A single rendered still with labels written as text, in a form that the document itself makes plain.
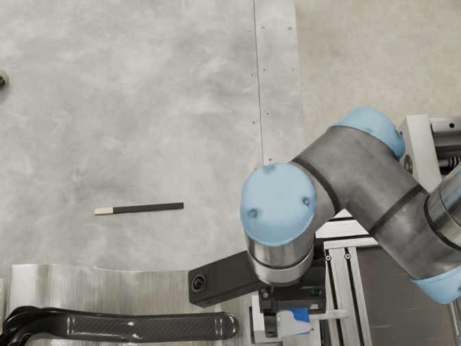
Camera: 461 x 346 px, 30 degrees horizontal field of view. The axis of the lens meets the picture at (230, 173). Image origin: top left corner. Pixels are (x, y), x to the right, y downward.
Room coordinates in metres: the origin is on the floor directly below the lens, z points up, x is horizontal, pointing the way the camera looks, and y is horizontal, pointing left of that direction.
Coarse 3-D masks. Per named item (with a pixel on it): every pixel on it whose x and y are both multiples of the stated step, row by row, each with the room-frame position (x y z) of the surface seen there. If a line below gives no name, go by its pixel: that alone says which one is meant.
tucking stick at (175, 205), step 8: (104, 208) 0.41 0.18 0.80; (112, 208) 0.41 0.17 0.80; (120, 208) 0.41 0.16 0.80; (128, 208) 0.41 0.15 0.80; (136, 208) 0.42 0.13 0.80; (144, 208) 0.42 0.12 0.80; (152, 208) 0.42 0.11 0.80; (160, 208) 0.42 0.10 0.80; (168, 208) 0.43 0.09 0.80; (176, 208) 0.43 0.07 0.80
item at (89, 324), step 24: (24, 312) 0.20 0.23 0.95; (48, 312) 0.21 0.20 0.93; (72, 312) 0.21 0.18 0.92; (96, 312) 0.22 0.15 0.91; (216, 312) 0.26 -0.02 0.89; (0, 336) 0.17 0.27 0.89; (24, 336) 0.17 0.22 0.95; (48, 336) 0.18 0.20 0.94; (72, 336) 0.18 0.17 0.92; (96, 336) 0.19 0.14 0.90; (120, 336) 0.20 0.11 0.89; (144, 336) 0.21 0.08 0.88; (168, 336) 0.21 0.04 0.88; (192, 336) 0.22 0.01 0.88; (216, 336) 0.23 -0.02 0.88
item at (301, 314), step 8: (256, 296) 0.28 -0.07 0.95; (256, 304) 0.27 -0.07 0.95; (256, 312) 0.26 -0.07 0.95; (296, 312) 0.27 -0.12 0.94; (304, 312) 0.27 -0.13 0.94; (328, 312) 0.28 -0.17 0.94; (336, 312) 0.28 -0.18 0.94; (344, 312) 0.28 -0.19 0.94; (256, 320) 0.25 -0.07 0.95; (304, 320) 0.26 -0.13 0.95; (256, 328) 0.23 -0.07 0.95; (264, 328) 0.24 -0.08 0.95; (256, 336) 0.23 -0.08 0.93; (264, 336) 0.23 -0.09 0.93
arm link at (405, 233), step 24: (456, 168) 0.34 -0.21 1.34; (408, 192) 0.33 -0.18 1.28; (432, 192) 0.33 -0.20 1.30; (456, 192) 0.32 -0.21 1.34; (384, 216) 0.31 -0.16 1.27; (408, 216) 0.31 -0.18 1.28; (432, 216) 0.30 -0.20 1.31; (456, 216) 0.30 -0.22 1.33; (384, 240) 0.29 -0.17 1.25; (408, 240) 0.29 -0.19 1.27; (432, 240) 0.28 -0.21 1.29; (456, 240) 0.28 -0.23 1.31; (408, 264) 0.27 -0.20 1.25; (432, 264) 0.27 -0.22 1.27; (456, 264) 0.27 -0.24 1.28; (432, 288) 0.25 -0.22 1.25; (456, 288) 0.25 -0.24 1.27
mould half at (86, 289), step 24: (48, 264) 0.27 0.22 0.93; (0, 288) 0.24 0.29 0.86; (24, 288) 0.23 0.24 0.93; (48, 288) 0.24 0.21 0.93; (72, 288) 0.25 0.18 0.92; (96, 288) 0.26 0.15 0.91; (120, 288) 0.27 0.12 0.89; (144, 288) 0.27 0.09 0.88; (168, 288) 0.28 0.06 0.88; (0, 312) 0.21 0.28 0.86; (120, 312) 0.23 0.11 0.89; (144, 312) 0.24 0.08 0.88; (168, 312) 0.25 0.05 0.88; (192, 312) 0.25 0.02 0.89; (240, 312) 0.27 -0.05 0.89; (240, 336) 0.23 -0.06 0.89
